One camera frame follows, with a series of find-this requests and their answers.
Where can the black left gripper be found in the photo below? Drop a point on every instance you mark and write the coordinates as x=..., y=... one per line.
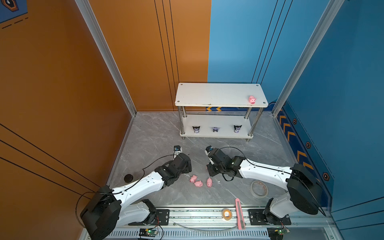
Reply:
x=188, y=168

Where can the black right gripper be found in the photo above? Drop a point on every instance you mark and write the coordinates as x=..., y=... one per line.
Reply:
x=211, y=173

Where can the pink pig toy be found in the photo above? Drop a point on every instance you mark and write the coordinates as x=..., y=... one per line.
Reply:
x=209, y=182
x=193, y=179
x=199, y=184
x=252, y=100

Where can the black purple figurine toy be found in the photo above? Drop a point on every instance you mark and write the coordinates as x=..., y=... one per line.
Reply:
x=237, y=128

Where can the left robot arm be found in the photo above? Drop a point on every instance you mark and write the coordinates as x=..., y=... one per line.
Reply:
x=111, y=208

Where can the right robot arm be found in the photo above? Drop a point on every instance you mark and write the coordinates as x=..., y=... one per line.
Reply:
x=303, y=192

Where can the white two-tier shelf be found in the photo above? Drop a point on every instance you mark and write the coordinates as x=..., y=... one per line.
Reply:
x=218, y=96

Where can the clear tape roll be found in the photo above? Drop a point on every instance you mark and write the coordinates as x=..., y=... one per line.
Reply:
x=259, y=189

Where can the small beige tape roll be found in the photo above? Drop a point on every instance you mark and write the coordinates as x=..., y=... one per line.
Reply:
x=227, y=214

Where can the pink utility knife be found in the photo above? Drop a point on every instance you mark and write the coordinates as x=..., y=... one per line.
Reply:
x=240, y=217

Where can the green circuit board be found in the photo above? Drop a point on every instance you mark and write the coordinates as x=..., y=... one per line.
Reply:
x=148, y=234

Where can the right circuit board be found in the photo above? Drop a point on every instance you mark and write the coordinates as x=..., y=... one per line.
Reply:
x=277, y=233

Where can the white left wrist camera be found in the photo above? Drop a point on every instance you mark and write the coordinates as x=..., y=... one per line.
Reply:
x=177, y=150

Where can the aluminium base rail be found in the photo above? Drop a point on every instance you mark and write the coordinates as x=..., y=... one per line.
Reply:
x=206, y=223

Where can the aluminium corner post left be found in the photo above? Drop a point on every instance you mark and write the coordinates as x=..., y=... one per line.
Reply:
x=104, y=49

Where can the aluminium corner post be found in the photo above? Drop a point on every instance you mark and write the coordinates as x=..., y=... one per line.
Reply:
x=104, y=49
x=315, y=39

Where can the aluminium corner post right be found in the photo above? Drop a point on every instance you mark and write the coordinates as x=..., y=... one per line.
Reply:
x=315, y=39

